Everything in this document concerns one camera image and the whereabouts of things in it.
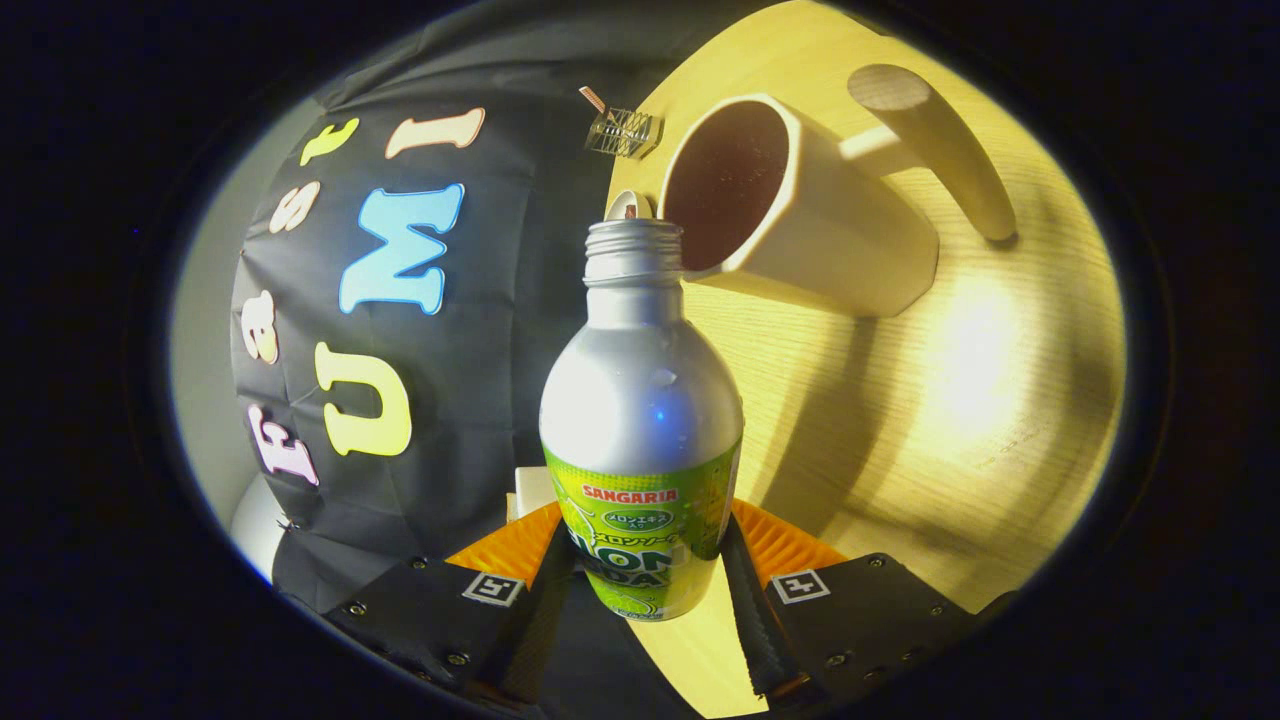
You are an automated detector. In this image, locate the metal wire basket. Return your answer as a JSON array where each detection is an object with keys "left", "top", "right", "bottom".
[{"left": 585, "top": 105, "right": 663, "bottom": 161}]

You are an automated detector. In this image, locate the white toaster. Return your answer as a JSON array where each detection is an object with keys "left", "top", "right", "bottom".
[{"left": 510, "top": 465, "right": 557, "bottom": 521}]

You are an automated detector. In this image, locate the beige cup with handle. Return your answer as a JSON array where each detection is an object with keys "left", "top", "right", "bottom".
[{"left": 657, "top": 64, "right": 1019, "bottom": 319}]

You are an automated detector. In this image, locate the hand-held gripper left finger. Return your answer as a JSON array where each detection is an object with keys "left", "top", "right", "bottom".
[{"left": 325, "top": 500, "right": 576, "bottom": 711}]

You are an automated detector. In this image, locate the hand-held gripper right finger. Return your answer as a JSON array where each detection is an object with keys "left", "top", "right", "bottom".
[{"left": 720, "top": 500, "right": 976, "bottom": 711}]

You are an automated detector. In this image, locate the black backdrop cloth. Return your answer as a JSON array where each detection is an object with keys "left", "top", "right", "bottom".
[{"left": 230, "top": 0, "right": 781, "bottom": 720}]

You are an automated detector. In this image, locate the wooden table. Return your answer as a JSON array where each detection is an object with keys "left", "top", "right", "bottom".
[{"left": 605, "top": 0, "right": 1126, "bottom": 719}]

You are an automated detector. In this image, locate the silver green juice bottle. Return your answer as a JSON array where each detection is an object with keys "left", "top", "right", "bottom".
[{"left": 540, "top": 218, "right": 746, "bottom": 623}]

